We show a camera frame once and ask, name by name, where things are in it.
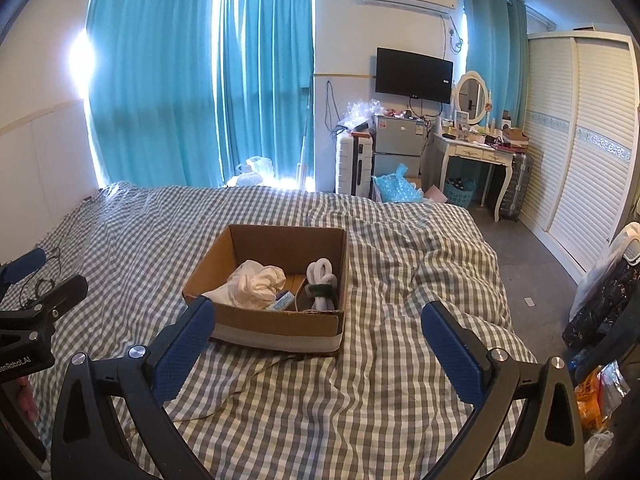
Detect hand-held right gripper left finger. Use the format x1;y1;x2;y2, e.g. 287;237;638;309
51;296;217;480

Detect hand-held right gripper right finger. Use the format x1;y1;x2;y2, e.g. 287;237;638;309
421;301;586;480

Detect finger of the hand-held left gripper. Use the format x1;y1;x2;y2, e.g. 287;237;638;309
0;248;47;287
22;274;89;322

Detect brown cardboard box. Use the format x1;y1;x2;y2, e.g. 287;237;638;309
182;224;348;357

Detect white cloth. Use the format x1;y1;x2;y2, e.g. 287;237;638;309
227;260;288;312

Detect small blue packet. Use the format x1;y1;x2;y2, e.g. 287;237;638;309
265;291;297;312

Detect white socks green band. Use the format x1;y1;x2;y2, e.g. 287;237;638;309
306;258;337;311

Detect person's left hand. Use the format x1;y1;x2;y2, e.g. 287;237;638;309
14;377;42;423

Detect grey checkered blanket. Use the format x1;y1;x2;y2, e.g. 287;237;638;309
0;181;542;480

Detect orange snack packet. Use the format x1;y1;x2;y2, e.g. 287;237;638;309
575;365;607;432

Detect blue plastic basket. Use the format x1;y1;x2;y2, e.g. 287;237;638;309
444;177;476;209

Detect black floral bag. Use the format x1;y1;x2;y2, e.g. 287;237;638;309
562;255;640;352

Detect blue bubble wrap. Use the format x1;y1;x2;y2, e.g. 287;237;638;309
374;162;426;204

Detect silver suitcase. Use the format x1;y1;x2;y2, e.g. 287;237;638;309
499;152;534;221

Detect white plastic bag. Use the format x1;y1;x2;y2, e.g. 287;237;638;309
227;156;275;187

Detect white dressing table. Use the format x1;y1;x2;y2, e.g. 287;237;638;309
432;130;516;222

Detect white suitcase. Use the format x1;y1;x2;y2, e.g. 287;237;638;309
335;132;376;197

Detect small grey fridge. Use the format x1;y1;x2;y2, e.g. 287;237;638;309
373;114;427;196

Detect wide blue curtain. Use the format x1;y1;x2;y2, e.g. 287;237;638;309
87;0;226;188

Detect white slatted wardrobe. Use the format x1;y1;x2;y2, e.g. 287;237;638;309
520;25;640;282

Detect clear plastic wrap pile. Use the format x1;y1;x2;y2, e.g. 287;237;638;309
345;100;384;131

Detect oval white vanity mirror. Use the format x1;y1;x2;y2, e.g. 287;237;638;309
456;71;489;127

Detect narrow blue curtain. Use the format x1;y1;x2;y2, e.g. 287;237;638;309
460;0;530;127

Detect black cable with device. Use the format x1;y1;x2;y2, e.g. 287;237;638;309
22;247;62;307

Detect black wall television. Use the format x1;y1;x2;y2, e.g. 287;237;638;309
375;47;454;105

